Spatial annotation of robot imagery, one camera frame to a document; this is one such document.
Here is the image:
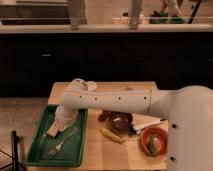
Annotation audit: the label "dark red bowl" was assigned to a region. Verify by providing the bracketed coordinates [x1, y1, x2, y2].
[108, 112, 133, 132]

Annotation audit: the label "green plastic tray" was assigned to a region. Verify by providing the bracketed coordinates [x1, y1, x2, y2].
[26, 105, 87, 167]

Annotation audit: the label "black chair frame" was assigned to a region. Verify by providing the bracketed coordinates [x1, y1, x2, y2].
[0, 130, 27, 171]

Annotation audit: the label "white handled knife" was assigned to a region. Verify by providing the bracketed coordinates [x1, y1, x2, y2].
[133, 119, 167, 131]

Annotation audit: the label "white round container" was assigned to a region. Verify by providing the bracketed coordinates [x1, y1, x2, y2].
[87, 81, 97, 91]

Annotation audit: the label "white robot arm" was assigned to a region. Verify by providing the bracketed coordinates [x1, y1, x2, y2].
[55, 79, 213, 171]

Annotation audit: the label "dark purple grapes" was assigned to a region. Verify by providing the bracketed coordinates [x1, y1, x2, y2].
[98, 110, 110, 122]

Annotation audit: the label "tan wooden block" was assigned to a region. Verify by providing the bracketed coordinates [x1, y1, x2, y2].
[47, 123, 58, 137]

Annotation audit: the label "silver metal fork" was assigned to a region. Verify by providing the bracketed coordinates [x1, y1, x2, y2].
[48, 128, 78, 156]

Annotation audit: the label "orange bowl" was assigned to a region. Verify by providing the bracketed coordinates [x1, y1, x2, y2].
[138, 126, 167, 157]

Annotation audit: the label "green vegetable in bowl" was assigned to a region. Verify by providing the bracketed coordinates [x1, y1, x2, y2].
[147, 134, 158, 157]

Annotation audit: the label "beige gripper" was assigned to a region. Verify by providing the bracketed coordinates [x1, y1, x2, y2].
[53, 121, 72, 132]

